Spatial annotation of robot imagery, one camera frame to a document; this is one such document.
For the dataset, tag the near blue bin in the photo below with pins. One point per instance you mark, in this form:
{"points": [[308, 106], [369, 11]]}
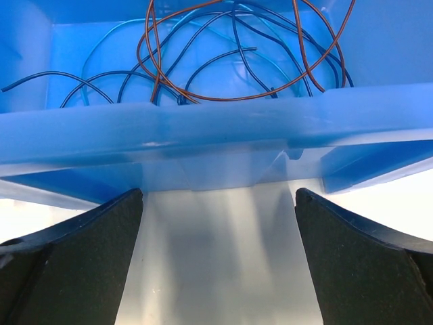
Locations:
{"points": [[378, 131]]}

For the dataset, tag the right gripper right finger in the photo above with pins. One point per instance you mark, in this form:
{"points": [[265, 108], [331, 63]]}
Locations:
{"points": [[363, 272]]}

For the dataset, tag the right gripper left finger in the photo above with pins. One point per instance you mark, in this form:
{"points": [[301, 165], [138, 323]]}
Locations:
{"points": [[73, 272]]}

